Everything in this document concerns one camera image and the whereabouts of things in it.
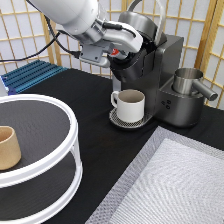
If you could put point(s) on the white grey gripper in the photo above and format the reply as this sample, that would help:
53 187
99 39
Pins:
118 35

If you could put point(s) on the grey pod coffee machine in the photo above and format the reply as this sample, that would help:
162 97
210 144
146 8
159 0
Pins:
151 71

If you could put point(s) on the white coffee pod red lid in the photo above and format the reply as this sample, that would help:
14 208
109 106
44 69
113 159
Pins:
115 52

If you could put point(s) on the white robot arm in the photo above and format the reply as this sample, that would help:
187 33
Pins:
85 21

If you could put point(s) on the white ceramic mug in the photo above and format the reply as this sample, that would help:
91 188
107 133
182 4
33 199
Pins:
129 105

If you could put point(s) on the wooden shoji screen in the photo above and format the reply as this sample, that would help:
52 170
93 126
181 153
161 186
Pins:
24 37

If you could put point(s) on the steel milk frother jug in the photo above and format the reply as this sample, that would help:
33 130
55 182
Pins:
188 80

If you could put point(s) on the tan ceramic cup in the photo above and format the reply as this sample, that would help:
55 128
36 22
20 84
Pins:
10 153

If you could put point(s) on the white two-tier round shelf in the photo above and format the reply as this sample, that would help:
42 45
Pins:
50 170

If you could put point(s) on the grey woven placemat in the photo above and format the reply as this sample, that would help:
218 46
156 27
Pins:
172 180

